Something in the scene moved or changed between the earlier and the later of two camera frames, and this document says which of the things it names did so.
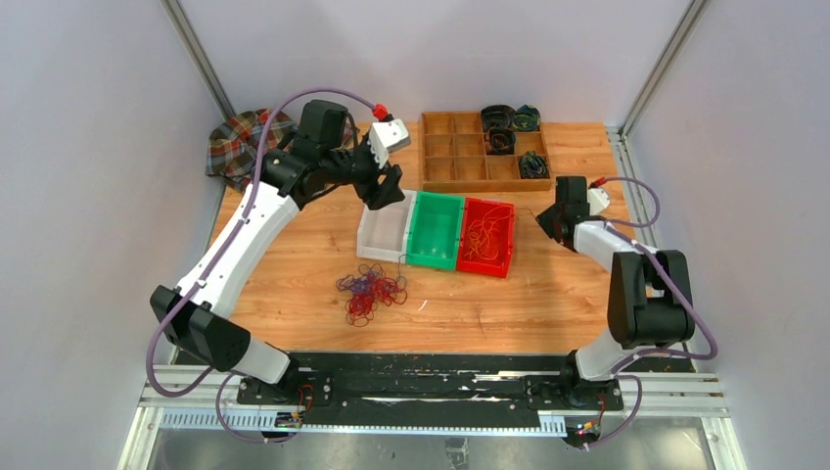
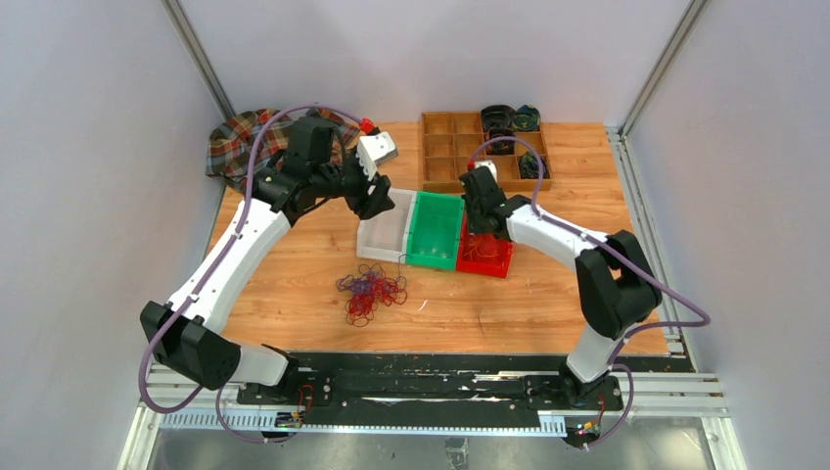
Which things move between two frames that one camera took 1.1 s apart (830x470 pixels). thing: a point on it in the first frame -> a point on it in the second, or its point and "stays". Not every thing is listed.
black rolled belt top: x=497 y=116 stays
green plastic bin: x=435 y=231 stays
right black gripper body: x=547 y=219 -> x=473 y=216
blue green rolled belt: x=527 y=118 stays
